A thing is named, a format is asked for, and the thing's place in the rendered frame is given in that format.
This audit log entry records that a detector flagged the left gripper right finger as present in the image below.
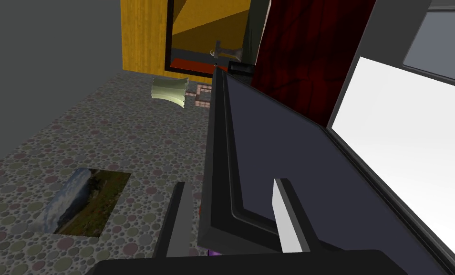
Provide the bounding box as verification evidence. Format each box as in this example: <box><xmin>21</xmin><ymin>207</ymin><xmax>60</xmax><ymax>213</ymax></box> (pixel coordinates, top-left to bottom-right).
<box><xmin>271</xmin><ymin>177</ymin><xmax>328</xmax><ymax>254</ymax></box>

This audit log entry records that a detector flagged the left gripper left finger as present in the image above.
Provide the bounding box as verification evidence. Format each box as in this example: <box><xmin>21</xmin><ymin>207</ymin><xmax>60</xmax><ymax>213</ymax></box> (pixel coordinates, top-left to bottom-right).
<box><xmin>153</xmin><ymin>181</ymin><xmax>194</xmax><ymax>258</ymax></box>

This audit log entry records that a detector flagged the landscape picture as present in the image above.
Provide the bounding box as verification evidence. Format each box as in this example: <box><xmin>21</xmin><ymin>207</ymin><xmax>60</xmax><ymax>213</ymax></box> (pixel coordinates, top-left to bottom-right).
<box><xmin>27</xmin><ymin>167</ymin><xmax>133</xmax><ymax>239</ymax></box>

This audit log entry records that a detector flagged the pale green ribbed object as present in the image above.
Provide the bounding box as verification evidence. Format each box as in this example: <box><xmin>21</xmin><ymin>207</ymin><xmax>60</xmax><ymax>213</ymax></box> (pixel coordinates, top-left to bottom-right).
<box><xmin>151</xmin><ymin>77</ymin><xmax>190</xmax><ymax>109</ymax></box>

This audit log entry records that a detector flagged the grey appliance with white inside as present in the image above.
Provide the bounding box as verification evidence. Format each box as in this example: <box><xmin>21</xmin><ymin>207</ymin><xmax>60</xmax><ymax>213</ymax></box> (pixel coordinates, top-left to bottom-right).
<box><xmin>326</xmin><ymin>0</ymin><xmax>455</xmax><ymax>274</ymax></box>

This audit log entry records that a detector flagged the dark red panel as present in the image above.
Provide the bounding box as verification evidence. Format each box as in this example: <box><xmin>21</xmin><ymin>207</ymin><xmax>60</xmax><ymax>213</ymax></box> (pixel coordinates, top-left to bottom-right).
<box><xmin>250</xmin><ymin>0</ymin><xmax>377</xmax><ymax>127</ymax></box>

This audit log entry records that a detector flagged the yellow wooden cabinet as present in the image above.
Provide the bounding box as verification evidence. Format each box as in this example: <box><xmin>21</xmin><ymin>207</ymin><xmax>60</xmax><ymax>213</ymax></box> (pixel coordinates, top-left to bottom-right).
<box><xmin>120</xmin><ymin>0</ymin><xmax>257</xmax><ymax>85</ymax></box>

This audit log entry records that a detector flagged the dark appliance door black frame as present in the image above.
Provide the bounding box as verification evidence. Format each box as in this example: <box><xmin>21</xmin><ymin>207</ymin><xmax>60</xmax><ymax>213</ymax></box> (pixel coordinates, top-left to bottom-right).
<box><xmin>196</xmin><ymin>64</ymin><xmax>455</xmax><ymax>275</ymax></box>

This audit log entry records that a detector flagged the grey metal handle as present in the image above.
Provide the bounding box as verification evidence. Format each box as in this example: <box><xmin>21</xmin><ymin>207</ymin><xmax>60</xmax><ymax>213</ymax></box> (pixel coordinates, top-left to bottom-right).
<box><xmin>210</xmin><ymin>40</ymin><xmax>245</xmax><ymax>63</ymax></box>

